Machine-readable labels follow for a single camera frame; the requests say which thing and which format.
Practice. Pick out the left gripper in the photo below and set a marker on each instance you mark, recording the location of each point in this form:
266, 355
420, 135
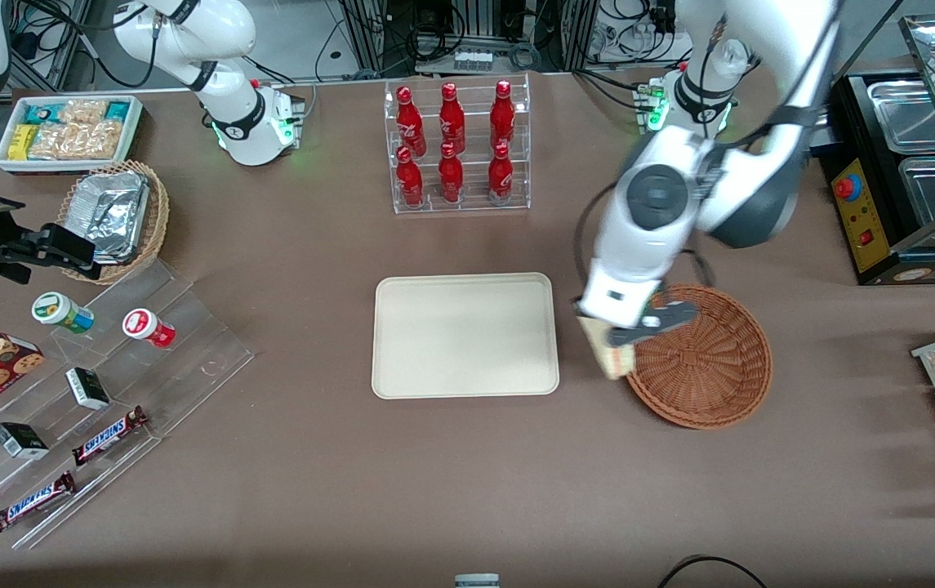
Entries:
574, 301

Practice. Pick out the triangular sandwich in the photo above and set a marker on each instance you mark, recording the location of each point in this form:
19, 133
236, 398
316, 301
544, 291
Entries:
618, 363

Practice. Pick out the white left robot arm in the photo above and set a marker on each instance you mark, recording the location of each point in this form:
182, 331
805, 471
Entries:
761, 184

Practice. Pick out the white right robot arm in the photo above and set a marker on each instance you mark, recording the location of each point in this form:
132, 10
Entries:
234, 114

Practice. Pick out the round brown wicker basket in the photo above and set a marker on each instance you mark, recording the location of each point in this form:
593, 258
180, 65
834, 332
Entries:
712, 376

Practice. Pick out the light wicker basket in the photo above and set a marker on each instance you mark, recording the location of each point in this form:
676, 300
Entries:
157, 216

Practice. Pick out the cream plastic tray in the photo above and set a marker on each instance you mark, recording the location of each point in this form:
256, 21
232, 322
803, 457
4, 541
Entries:
465, 335

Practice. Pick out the green lidded cup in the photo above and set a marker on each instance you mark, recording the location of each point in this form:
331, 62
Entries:
59, 312

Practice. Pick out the stacked aluminium foil trays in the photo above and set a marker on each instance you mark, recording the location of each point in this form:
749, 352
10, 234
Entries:
112, 212

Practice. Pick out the red lidded cup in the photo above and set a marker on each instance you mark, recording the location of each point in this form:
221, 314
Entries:
144, 327

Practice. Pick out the large clear cracker bag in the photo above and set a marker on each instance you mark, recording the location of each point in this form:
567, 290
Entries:
79, 140

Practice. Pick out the yellow snack pack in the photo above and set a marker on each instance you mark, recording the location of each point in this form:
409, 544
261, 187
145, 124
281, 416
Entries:
22, 141

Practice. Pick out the small black box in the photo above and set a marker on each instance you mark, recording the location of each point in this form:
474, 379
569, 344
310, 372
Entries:
20, 441
87, 389

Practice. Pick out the white plastic snack bin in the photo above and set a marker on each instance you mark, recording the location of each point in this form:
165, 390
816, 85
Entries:
134, 135

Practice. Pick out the clear acrylic stepped shelf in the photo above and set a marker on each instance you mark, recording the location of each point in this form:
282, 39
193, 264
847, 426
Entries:
189, 343

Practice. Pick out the small clear cracker bag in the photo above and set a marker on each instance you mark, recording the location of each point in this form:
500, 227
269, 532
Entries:
83, 112

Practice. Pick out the teal snack pack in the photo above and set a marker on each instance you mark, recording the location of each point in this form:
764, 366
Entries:
42, 113
117, 110

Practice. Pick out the snickers chocolate bar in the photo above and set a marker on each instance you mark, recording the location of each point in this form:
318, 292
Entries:
33, 501
108, 437

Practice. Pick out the red soda bottle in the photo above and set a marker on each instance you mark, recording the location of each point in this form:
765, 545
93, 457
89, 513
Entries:
411, 124
451, 121
410, 184
500, 178
502, 118
451, 180

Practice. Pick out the red emergency stop button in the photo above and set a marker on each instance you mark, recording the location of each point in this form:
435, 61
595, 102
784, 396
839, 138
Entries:
847, 188

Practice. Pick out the clear acrylic bottle rack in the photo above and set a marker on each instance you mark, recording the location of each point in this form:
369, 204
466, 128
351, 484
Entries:
471, 175

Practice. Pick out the black food warmer cabinet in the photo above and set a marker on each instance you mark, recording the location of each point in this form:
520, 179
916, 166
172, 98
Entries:
851, 122

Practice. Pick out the small grey device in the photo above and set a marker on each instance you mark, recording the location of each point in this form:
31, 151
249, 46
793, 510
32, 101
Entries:
477, 581

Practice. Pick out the white power strip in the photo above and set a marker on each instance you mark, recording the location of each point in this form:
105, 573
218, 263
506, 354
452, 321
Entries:
473, 60

